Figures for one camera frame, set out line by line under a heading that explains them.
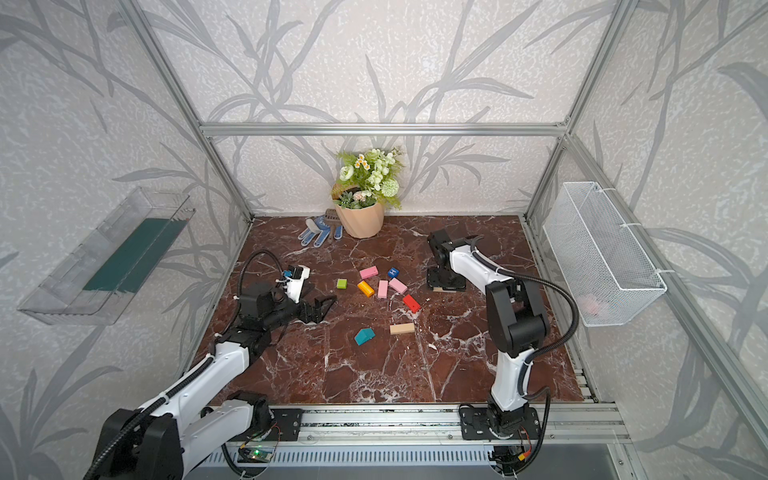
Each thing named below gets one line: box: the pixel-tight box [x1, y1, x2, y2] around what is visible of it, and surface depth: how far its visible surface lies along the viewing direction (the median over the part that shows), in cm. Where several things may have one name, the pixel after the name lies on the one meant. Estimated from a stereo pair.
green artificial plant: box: [333, 148, 404, 209], surface depth 98 cm
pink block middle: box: [378, 280, 388, 298], surface depth 100 cm
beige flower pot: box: [335, 202, 385, 239], surface depth 105 cm
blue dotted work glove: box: [298, 215, 343, 248], surface depth 118 cm
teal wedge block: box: [354, 328, 376, 346], surface depth 90 cm
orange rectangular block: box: [357, 280, 375, 298], surface depth 101 cm
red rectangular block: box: [402, 294, 421, 314], surface depth 98 cm
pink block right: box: [389, 278, 408, 294], surface depth 101 cm
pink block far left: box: [359, 266, 379, 279], surface depth 105 cm
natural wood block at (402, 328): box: [390, 322, 415, 335], surface depth 93 cm
